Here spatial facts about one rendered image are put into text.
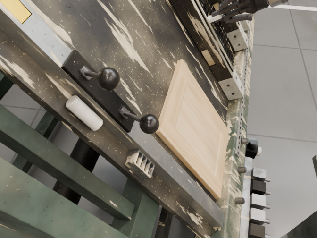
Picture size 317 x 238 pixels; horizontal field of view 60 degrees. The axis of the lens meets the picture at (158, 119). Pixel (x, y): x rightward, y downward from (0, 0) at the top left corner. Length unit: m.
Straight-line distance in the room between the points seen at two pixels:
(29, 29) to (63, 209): 0.30
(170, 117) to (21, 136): 0.42
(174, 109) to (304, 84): 2.22
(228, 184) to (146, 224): 0.41
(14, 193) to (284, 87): 2.61
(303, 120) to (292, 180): 0.60
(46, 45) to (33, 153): 0.20
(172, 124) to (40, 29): 0.45
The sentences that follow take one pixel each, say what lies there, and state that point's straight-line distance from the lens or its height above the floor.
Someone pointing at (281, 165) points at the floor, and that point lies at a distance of 2.29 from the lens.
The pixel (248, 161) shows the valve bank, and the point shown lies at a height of 0.74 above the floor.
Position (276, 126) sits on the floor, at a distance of 2.49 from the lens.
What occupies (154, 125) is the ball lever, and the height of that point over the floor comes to 1.44.
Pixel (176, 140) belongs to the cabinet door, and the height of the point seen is 1.16.
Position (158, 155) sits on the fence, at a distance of 0.70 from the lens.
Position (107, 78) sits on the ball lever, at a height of 1.55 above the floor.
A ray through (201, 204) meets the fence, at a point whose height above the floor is 1.04.
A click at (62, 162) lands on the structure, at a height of 1.34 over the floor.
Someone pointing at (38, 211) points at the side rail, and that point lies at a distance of 0.46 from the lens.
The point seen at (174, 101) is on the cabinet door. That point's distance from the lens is 0.85.
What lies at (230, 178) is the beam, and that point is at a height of 0.91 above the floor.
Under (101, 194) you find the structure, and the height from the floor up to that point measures 1.24.
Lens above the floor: 1.84
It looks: 52 degrees down
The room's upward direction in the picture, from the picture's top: straight up
